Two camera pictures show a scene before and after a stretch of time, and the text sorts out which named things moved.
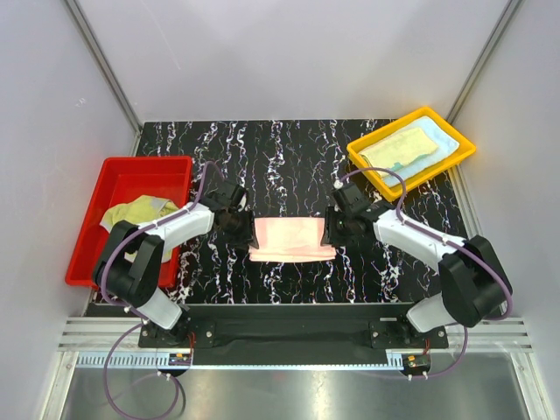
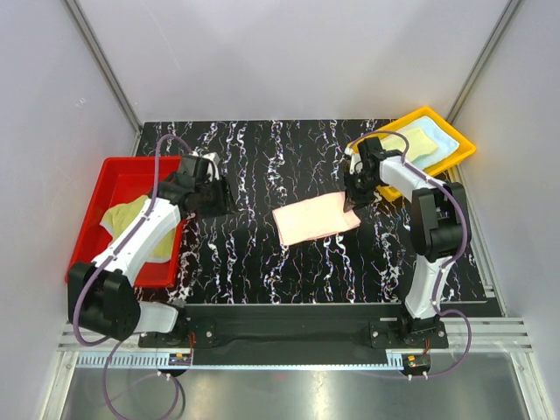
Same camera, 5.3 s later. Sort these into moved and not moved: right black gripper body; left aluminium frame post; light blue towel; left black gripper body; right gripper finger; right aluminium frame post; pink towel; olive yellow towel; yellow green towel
Moved: right gripper finger; right black gripper body; pink towel; left black gripper body
Not moved: right aluminium frame post; left aluminium frame post; olive yellow towel; yellow green towel; light blue towel
